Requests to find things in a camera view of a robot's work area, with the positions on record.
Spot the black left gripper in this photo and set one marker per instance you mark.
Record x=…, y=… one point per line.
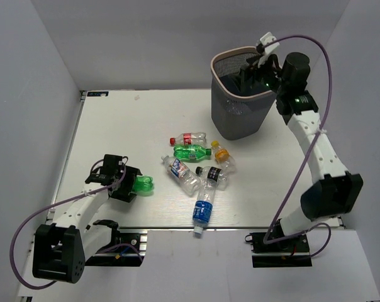
x=124, y=194

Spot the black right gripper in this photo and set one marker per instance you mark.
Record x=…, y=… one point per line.
x=253, y=70

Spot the green bottle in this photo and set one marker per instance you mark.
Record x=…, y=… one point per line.
x=191, y=152
x=143, y=186

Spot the clear bottle blue white label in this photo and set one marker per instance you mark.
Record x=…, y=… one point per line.
x=182, y=174

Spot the clear bottle yellow label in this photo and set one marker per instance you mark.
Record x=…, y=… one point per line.
x=223, y=157

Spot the clear bottle black cap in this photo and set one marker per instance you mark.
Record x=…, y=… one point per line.
x=216, y=175

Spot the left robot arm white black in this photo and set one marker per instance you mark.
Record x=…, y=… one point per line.
x=62, y=248

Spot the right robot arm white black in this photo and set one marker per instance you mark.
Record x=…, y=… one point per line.
x=334, y=189

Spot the grey mesh waste bin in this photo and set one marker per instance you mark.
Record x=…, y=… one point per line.
x=238, y=105

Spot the green bottle in pile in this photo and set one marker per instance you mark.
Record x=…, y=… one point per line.
x=191, y=152

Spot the clear bottle red cap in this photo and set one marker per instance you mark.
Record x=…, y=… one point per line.
x=191, y=138

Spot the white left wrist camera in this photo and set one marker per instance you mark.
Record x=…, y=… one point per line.
x=112, y=165

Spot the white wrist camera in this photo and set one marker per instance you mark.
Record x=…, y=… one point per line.
x=266, y=46
x=112, y=165

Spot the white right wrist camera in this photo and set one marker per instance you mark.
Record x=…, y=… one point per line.
x=266, y=46

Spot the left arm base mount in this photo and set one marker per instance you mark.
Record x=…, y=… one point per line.
x=128, y=251

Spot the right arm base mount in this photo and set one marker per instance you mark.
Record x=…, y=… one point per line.
x=290, y=253

